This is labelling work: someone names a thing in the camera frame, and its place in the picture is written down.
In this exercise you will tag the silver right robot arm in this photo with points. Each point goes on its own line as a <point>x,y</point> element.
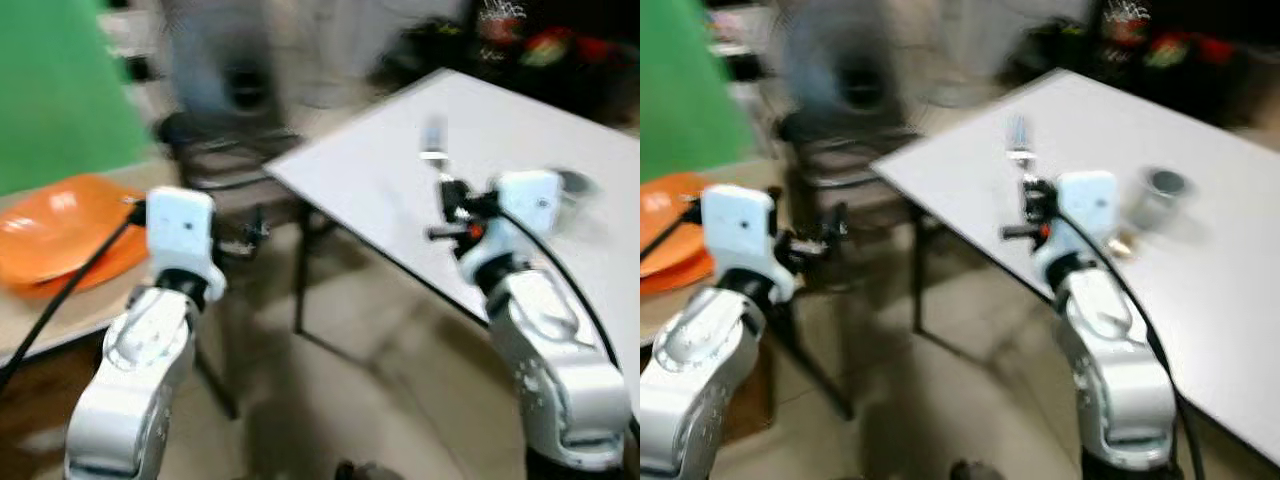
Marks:
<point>1115,370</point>
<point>555,370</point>

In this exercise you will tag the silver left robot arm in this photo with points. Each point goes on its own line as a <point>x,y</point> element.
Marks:
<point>690,370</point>
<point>140,370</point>

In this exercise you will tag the black metal chair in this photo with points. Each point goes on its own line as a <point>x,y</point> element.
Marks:
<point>215,150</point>
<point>835,150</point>

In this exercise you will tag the silver metal cup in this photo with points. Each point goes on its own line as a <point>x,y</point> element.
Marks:
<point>575,195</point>
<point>1160,195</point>

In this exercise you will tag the orange plate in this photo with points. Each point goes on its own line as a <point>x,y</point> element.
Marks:
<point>60,235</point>
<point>665,230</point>

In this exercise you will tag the dark cluttered shelf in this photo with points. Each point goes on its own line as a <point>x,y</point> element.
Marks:
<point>1170,50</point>
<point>540,50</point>

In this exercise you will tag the grey standing fan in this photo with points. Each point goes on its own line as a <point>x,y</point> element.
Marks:
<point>225,60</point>
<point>845,60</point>

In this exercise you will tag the green backdrop screen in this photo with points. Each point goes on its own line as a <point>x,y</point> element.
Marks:
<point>690,80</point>
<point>55,90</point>

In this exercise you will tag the dark robot foot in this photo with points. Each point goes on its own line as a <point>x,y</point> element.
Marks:
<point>980,471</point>
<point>365,471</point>

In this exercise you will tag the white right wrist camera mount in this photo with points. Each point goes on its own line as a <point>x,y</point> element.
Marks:
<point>525,205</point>
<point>1085,205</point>

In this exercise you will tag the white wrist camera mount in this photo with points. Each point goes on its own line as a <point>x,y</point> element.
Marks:
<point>182,232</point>
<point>738,230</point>
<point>1085,205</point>
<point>525,205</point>

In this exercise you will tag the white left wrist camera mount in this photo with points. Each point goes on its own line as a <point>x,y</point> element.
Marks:
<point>738,230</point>
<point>182,232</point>

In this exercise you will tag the black table leg frame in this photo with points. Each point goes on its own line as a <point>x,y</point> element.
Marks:
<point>302,270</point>
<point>918,280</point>

